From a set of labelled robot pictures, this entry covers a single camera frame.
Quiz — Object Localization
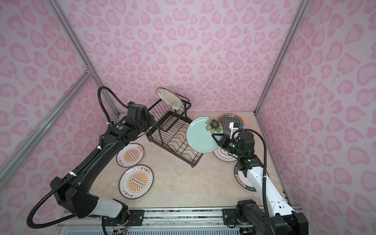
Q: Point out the teal plate with flower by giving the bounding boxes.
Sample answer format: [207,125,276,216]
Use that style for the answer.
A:
[186,117,223,153]

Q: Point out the black wire dish rack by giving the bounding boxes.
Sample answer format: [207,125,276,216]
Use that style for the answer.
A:
[146,94,203,167]

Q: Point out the cream plate red berries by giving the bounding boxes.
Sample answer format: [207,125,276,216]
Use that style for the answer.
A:
[157,88,184,110]

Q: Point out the small orange sunburst plate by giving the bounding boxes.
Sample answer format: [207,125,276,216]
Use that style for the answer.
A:
[116,144,145,167]

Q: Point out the large orange sunburst plate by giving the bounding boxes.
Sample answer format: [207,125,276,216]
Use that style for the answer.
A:
[118,164,154,200]

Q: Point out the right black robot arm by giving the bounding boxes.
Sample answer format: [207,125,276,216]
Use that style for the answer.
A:
[212,129,309,235]

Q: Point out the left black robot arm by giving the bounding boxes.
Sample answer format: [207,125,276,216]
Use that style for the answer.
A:
[54,102,155,224]

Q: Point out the white plate blue clover outline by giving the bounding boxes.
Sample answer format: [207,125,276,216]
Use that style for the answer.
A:
[213,147,237,163]

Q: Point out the navy geometric pattern plate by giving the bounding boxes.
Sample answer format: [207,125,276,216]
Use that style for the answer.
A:
[217,113,244,134]

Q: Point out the white plate dark lettered rim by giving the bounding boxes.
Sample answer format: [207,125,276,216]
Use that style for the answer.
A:
[234,164,256,192]

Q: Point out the right black corrugated cable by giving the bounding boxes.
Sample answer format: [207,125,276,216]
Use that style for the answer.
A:
[231,128,277,235]

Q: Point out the black corrugated cable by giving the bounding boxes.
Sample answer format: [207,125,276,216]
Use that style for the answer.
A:
[26,86,130,229]
[231,128,277,235]

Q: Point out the left aluminium wall frame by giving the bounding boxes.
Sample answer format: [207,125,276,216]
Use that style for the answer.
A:
[1,1,114,189]

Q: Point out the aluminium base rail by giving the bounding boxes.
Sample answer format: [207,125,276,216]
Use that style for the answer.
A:
[54,205,312,235]

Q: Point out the left black corrugated cable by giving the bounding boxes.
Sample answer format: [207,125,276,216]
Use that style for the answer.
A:
[26,86,130,229]

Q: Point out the right aluminium corner post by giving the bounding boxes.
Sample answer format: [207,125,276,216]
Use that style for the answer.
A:
[254,0,312,117]

